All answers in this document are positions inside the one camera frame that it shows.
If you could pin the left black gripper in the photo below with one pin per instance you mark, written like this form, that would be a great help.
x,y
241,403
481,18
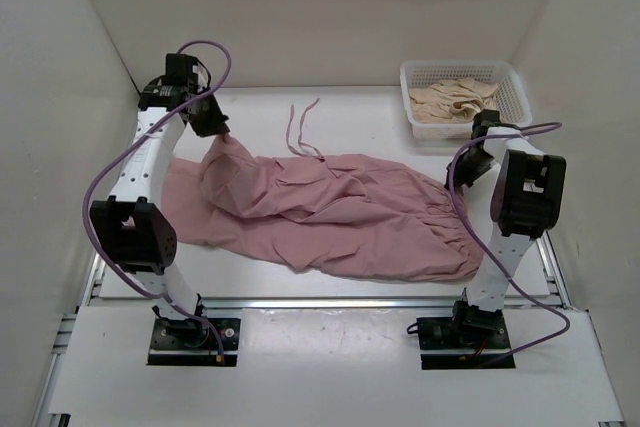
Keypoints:
x,y
215,125

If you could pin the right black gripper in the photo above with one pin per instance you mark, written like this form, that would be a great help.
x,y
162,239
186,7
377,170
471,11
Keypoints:
x,y
461,176

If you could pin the pink trousers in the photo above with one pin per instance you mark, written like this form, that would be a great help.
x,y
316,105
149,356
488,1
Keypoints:
x,y
348,215

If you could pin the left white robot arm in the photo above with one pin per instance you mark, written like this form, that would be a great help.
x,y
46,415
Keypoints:
x,y
129,226

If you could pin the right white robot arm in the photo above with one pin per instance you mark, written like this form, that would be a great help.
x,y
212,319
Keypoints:
x,y
525,204

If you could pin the beige trousers in basket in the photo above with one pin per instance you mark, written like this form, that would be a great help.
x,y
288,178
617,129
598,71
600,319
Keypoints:
x,y
452,101

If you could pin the white plastic basket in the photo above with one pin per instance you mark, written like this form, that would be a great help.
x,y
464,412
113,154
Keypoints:
x,y
512,104

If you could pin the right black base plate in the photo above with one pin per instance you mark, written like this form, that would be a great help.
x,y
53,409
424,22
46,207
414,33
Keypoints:
x,y
442,348

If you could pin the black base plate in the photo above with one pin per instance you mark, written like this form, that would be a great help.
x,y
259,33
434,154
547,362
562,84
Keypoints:
x,y
442,348
189,344

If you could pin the aluminium front rail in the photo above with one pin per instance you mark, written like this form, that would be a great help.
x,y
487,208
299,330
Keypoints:
x,y
422,302

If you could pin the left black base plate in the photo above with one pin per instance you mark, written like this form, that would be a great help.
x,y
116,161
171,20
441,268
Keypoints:
x,y
189,344

